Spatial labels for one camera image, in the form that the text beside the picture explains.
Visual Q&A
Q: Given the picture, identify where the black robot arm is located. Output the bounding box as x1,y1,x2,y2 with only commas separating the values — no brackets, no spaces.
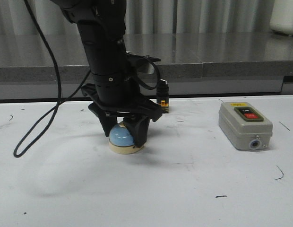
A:
56,0,162,147

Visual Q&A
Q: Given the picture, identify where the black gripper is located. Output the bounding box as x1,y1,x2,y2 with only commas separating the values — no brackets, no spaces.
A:
81,74,163,147

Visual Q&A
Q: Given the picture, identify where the black selector switch yellow base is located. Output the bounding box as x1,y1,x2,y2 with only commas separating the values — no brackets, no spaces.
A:
156,79,169,114

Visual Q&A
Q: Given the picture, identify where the grey on-off switch box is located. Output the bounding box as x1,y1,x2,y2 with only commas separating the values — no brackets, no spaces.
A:
218,102,273,150

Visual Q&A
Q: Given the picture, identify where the white container on counter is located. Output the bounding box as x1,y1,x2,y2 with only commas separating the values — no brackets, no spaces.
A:
269,0,293,35

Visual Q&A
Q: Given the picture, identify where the grey stone counter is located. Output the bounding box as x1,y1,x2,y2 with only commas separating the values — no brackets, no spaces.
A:
0,32,293,101

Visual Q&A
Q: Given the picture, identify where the blue desk bell cream base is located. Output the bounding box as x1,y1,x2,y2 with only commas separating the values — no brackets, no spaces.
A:
109,122,143,155

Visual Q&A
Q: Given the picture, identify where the black cable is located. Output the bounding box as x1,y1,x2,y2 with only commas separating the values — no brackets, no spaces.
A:
13,0,93,158

